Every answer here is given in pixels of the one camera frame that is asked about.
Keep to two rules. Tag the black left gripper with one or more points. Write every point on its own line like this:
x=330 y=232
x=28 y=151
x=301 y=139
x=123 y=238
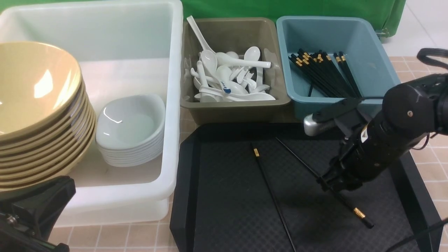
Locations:
x=28 y=215

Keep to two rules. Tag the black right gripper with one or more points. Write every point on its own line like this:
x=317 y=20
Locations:
x=365 y=155

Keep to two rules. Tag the black chopstick gold band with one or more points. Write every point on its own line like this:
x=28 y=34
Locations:
x=338 y=196

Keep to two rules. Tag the white soup spoon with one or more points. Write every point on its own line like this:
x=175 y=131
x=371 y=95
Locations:
x=221 y=74

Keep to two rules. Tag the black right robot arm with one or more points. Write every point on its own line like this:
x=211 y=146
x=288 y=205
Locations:
x=410 y=111

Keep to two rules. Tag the bundle of black chopsticks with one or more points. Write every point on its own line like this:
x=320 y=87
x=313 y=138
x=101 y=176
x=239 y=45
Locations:
x=328 y=75

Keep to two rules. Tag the stack of yellow bowls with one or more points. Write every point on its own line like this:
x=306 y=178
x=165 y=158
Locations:
x=47 y=120

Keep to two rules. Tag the blue chopstick bin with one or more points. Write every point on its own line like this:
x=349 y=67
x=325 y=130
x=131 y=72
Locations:
x=356 y=38

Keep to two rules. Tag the stack of white dishes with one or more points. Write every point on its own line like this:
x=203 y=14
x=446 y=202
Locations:
x=130 y=130

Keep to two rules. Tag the black serving tray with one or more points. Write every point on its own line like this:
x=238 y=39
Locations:
x=222 y=204

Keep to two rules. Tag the pile of white spoons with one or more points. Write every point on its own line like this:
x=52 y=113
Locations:
x=207 y=86

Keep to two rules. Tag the olive brown spoon bin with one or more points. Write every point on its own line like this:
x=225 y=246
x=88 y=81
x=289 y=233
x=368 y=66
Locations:
x=237 y=35

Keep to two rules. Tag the large white plastic bin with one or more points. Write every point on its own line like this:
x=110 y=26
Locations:
x=125 y=48

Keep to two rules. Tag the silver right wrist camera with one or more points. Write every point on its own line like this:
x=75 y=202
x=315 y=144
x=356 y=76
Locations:
x=344 y=115

